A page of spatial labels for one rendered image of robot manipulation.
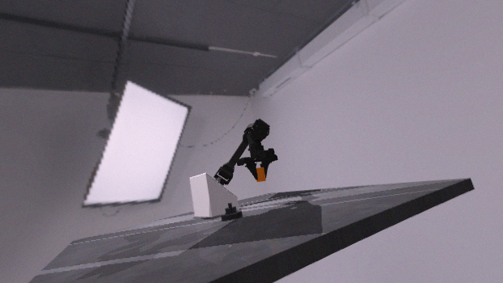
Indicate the orange tapered knob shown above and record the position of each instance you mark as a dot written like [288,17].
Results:
[261,174]

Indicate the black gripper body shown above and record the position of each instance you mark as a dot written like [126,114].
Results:
[251,160]

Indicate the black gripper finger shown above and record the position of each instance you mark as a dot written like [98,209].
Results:
[252,169]
[265,166]

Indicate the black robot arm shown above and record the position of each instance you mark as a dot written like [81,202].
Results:
[253,134]

